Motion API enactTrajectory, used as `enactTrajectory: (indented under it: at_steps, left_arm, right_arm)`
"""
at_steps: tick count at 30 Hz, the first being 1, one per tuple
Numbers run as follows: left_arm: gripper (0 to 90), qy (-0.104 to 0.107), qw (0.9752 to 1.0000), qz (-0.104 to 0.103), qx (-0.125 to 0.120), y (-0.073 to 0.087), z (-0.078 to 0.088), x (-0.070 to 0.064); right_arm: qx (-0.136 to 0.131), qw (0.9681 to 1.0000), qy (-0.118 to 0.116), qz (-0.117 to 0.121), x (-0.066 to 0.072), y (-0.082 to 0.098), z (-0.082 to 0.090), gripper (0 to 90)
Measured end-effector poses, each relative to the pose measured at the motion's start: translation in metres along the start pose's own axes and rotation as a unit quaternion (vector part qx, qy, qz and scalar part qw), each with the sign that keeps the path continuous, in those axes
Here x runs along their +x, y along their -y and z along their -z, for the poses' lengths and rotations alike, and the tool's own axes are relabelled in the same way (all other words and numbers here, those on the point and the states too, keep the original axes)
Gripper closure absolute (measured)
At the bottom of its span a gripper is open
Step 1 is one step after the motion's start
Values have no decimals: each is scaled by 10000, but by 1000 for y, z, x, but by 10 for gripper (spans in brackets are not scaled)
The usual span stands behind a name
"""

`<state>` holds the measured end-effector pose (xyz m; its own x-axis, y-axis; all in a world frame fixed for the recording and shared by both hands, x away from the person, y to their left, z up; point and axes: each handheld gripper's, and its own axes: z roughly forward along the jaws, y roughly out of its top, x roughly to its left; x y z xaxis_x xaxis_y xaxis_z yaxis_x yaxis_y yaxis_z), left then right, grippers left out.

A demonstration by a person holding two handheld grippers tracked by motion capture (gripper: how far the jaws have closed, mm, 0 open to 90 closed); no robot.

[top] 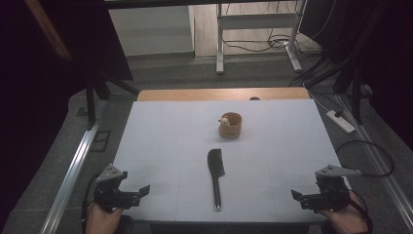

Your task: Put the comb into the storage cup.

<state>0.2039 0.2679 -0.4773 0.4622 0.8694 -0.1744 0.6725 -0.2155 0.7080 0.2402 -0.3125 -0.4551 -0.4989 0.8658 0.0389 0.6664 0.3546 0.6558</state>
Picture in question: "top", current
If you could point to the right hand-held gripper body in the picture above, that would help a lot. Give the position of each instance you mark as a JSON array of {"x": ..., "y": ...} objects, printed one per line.
[{"x": 332, "y": 195}]

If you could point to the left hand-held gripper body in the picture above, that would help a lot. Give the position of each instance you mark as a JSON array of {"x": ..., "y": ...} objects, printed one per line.
[{"x": 112, "y": 195}]

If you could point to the black comb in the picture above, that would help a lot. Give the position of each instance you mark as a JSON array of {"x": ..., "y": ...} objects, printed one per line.
[{"x": 215, "y": 169}]

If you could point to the wooden cup with bear figure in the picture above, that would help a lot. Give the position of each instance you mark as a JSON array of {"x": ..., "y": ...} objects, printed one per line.
[{"x": 230, "y": 128}]

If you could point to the person's left hand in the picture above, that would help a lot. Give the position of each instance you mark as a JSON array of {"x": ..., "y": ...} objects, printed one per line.
[{"x": 104, "y": 222}]

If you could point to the person's right hand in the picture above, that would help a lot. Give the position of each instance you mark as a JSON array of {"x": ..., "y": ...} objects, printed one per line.
[{"x": 349, "y": 221}]

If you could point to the dark floor hatch cover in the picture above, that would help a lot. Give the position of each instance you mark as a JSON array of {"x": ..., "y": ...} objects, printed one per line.
[{"x": 101, "y": 140}]

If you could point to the white table cover sheet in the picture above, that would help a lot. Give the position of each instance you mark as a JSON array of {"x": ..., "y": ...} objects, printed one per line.
[{"x": 168, "y": 139}]

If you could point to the white power strip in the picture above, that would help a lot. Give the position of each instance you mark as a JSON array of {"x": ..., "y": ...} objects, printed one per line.
[{"x": 341, "y": 122}]

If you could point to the black curtain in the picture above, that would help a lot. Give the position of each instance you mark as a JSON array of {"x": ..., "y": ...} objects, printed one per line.
[
  {"x": 39, "y": 97},
  {"x": 383, "y": 48}
]

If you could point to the aluminium floor rail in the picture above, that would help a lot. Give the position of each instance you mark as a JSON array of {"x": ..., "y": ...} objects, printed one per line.
[
  {"x": 73, "y": 175},
  {"x": 383, "y": 162}
]

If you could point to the white metal desk frame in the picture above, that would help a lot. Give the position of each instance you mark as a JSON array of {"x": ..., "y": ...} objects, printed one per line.
[{"x": 256, "y": 21}]

